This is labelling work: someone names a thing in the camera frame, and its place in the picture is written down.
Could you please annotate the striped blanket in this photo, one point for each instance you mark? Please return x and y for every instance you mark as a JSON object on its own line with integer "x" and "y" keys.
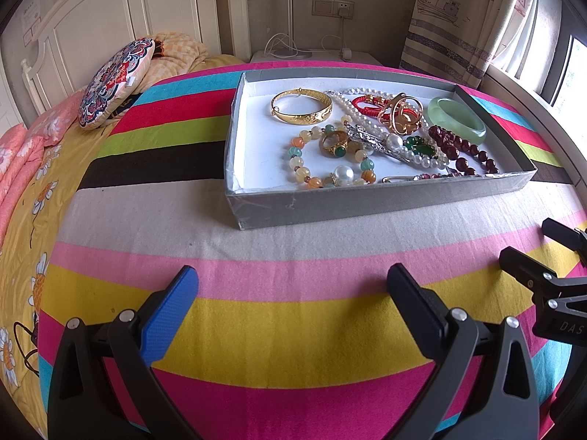
{"x": 298, "y": 247}

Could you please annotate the round patterned cushion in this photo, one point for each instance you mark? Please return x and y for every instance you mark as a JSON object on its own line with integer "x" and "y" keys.
{"x": 114, "y": 82}

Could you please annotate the white nightstand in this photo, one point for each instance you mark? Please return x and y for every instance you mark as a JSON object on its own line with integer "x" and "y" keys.
{"x": 362, "y": 57}

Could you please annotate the ship print curtain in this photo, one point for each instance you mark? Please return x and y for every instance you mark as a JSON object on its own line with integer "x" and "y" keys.
{"x": 449, "y": 23}

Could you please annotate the window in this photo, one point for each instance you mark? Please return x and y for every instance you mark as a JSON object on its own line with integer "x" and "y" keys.
{"x": 568, "y": 78}

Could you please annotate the grey cardboard box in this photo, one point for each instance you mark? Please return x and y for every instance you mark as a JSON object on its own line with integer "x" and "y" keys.
{"x": 367, "y": 206}

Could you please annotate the gold bangle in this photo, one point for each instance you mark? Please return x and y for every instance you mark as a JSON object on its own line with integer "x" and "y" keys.
{"x": 302, "y": 119}

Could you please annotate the white headboard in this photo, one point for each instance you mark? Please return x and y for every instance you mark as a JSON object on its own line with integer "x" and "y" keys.
{"x": 137, "y": 9}

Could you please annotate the paper wall notice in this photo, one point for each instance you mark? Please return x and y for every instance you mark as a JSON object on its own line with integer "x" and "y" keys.
{"x": 31, "y": 20}

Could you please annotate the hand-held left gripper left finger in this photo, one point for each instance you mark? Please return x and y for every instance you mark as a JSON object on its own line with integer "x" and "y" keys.
{"x": 169, "y": 316}

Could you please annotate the pink floral quilt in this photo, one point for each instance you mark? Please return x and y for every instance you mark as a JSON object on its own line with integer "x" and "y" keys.
{"x": 18, "y": 165}

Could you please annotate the orange checkered blanket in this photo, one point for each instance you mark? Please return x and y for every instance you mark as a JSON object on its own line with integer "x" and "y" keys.
{"x": 179, "y": 52}

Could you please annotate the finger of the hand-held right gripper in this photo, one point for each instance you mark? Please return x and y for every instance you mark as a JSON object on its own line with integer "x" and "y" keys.
{"x": 527, "y": 266}
{"x": 566, "y": 236}

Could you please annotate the large pearl ornament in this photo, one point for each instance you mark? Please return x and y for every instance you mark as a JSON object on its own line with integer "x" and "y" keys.
{"x": 343, "y": 175}

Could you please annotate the rose gold interlocked rings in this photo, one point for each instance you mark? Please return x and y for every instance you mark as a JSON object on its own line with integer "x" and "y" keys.
{"x": 401, "y": 121}

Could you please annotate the yellow floral bedsheet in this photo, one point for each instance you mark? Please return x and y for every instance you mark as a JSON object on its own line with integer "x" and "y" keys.
{"x": 55, "y": 220}

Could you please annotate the pink floral pillow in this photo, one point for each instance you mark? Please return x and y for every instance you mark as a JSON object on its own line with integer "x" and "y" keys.
{"x": 59, "y": 117}

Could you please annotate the silver pearl brooch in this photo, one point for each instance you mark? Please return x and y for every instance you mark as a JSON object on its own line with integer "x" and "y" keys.
{"x": 371, "y": 140}

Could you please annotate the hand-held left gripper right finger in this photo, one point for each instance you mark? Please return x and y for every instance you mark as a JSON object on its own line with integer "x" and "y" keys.
{"x": 412, "y": 311}

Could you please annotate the green jade bangle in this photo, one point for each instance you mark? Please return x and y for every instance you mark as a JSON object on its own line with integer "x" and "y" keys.
{"x": 458, "y": 130}

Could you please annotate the wall socket panel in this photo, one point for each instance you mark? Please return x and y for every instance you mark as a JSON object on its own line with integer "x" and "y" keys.
{"x": 332, "y": 8}

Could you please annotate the green gem pendant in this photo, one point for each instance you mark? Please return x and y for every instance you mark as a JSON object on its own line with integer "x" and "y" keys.
{"x": 419, "y": 149}

